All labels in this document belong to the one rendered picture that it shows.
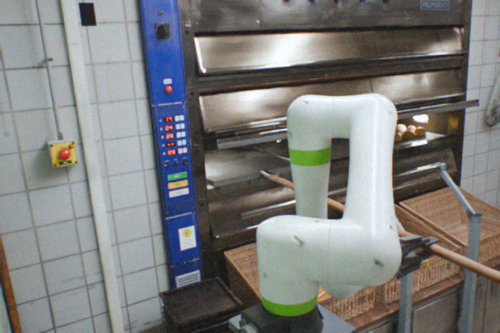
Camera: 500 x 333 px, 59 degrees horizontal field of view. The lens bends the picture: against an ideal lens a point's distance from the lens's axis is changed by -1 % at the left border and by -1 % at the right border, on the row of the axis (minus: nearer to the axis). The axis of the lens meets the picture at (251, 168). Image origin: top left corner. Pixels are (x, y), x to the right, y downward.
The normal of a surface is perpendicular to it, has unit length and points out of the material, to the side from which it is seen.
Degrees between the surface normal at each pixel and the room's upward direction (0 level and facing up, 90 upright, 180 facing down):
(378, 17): 90
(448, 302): 90
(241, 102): 70
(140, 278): 90
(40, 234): 90
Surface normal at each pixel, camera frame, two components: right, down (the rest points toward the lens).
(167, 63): 0.49, 0.20
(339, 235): -0.19, -0.68
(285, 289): -0.16, 0.26
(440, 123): -0.87, 0.18
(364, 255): -0.27, -0.08
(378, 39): 0.44, -0.15
